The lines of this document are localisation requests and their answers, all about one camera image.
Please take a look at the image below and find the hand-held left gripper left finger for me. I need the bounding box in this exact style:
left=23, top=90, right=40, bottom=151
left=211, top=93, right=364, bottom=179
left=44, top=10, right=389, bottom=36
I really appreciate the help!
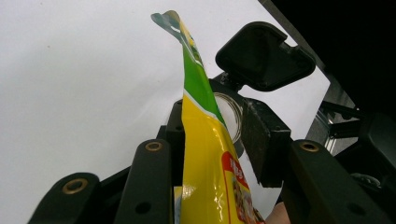
left=113, top=99, right=185, bottom=224

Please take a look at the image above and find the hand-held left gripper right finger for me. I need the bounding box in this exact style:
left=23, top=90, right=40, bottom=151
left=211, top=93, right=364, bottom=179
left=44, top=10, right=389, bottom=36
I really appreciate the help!
left=241, top=97, right=389, bottom=224

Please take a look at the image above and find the yellow green seasoning pouch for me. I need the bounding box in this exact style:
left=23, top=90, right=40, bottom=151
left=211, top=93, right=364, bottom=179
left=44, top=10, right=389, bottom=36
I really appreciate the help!
left=150, top=9, right=265, bottom=224

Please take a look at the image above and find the black metal stand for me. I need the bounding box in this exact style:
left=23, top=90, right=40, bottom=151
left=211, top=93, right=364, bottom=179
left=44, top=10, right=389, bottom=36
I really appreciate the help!
left=320, top=100, right=366, bottom=139

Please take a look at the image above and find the white table sheet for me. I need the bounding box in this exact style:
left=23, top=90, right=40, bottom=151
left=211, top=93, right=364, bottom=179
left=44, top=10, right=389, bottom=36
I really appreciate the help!
left=0, top=0, right=331, bottom=224

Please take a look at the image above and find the metal floor rail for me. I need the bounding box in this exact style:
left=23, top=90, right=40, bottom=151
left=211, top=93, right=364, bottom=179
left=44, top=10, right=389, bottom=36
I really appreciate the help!
left=306, top=77, right=359, bottom=157

